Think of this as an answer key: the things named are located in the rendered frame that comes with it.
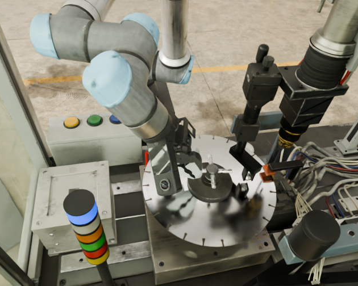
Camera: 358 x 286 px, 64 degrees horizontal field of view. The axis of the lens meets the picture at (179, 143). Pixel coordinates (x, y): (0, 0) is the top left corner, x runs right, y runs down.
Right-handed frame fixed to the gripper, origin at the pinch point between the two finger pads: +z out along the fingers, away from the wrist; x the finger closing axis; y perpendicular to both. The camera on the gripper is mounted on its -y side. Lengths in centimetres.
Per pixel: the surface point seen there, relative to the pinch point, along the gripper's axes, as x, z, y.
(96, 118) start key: 33.7, -4.7, 23.3
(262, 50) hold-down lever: -21.0, -18.0, 14.5
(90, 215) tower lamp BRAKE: 4.7, -25.1, -16.8
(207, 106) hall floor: 49, 117, 125
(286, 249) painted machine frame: -18.2, 1.5, -16.5
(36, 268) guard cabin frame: 40.1, -4.4, -20.8
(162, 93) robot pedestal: 30, 24, 56
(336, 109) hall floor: -45, 174, 136
